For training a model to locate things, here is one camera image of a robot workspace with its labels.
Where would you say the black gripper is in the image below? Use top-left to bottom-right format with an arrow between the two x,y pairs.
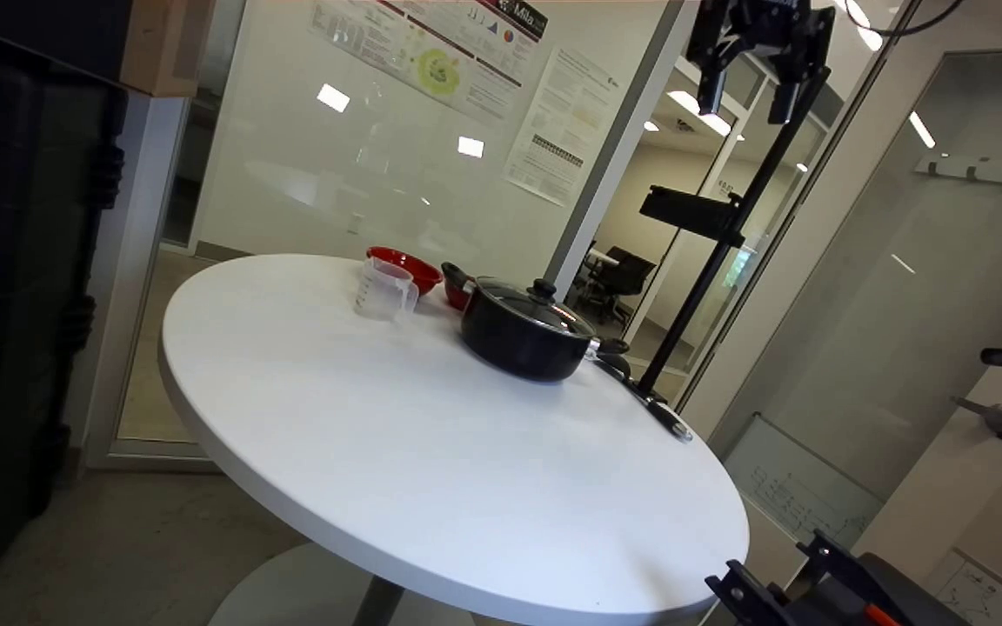
690,0 -> 843,128

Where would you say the small red bowl dark rim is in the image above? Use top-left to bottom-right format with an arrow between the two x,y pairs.
443,275 -> 478,312

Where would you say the wide red bowl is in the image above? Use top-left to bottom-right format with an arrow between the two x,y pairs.
362,242 -> 444,298

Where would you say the white printed paper sheet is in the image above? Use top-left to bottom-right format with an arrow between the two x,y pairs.
506,44 -> 627,210

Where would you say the black office chair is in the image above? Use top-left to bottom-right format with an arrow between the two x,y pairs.
574,242 -> 657,326

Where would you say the black cooking pot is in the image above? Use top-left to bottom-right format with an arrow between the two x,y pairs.
443,262 -> 599,385

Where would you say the cardboard box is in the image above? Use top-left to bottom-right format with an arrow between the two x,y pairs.
116,0 -> 218,101

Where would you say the black cabinet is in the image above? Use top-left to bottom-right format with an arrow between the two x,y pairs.
0,0 -> 133,618

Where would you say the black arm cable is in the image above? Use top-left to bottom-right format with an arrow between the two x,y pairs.
869,0 -> 968,39

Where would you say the black camera stand pole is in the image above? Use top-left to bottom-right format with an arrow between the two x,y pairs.
635,64 -> 843,405

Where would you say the coat hook rail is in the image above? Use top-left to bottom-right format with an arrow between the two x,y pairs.
915,158 -> 1002,196

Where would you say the colourful wall poster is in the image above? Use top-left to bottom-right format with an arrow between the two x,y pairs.
310,0 -> 550,133

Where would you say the black clamp orange handle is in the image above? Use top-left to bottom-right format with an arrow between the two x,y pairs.
703,557 -> 799,626
793,529 -> 931,626

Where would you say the white wall notice sheet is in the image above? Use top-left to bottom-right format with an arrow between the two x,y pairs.
929,551 -> 1002,626

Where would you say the white table pedestal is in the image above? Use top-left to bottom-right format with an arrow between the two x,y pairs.
205,538 -> 479,626

